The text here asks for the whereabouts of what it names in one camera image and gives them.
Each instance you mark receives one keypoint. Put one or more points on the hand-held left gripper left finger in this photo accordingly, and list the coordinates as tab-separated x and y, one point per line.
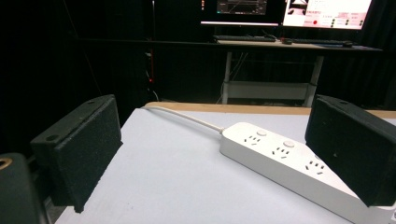
81	146

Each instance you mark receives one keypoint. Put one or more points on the dark computer monitor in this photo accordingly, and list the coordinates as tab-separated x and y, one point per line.
241	12

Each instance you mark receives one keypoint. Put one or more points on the bright computer monitor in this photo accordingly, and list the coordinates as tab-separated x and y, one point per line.
327	14

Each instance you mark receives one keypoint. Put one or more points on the desk with white legs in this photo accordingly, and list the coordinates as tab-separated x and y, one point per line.
267	90

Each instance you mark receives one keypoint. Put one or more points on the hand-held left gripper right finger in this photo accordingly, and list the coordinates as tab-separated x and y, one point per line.
351	149

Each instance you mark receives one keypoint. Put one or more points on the metal stand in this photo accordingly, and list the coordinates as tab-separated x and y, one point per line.
152	40

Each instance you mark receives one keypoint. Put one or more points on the black computer mouse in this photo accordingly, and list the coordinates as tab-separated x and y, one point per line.
347	44

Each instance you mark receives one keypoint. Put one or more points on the black keyboard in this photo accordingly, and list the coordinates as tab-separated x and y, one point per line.
243	38
317	41

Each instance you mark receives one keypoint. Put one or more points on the white power strip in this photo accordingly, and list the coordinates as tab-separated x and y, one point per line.
280	155

